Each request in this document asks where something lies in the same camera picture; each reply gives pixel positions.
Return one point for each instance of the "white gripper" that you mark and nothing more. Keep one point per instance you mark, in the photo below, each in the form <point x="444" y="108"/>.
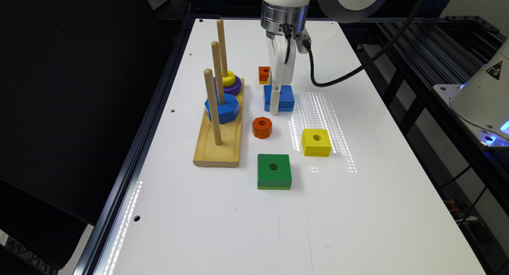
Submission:
<point x="282" y="53"/>

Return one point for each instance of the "blue square block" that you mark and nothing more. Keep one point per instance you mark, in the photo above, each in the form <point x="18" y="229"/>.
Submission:
<point x="286" y="101"/>

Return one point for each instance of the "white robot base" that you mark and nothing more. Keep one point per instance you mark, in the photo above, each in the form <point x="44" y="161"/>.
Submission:
<point x="482" y="102"/>

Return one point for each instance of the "orange and yellow small block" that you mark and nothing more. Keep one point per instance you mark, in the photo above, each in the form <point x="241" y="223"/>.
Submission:
<point x="263" y="75"/>

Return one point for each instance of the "orange octagonal block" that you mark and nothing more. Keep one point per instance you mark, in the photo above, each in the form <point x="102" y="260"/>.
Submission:
<point x="262" y="127"/>

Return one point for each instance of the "yellow square block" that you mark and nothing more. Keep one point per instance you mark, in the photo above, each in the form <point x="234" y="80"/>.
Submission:
<point x="316" y="143"/>

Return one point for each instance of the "green square block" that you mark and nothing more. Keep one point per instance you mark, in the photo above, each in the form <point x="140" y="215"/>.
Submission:
<point x="274" y="172"/>

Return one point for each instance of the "front wooden peg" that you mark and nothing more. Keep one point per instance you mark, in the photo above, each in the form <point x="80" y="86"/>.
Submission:
<point x="213" y="108"/>

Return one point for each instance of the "wooden peg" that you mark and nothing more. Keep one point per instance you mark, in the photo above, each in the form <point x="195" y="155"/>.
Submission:
<point x="218" y="72"/>
<point x="213" y="108"/>
<point x="222" y="43"/>

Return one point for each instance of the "back wooden peg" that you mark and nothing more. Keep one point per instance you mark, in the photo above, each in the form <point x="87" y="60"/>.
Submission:
<point x="222" y="43"/>

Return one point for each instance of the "middle wooden peg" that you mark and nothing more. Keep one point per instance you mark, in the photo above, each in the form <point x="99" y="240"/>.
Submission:
<point x="218" y="72"/>

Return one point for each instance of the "blue octagonal ring block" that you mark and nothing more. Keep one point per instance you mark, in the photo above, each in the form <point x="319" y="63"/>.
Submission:
<point x="229" y="111"/>

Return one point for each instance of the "black aluminium frame rack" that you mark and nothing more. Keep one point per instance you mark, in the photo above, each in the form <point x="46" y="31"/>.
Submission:
<point x="472" y="180"/>

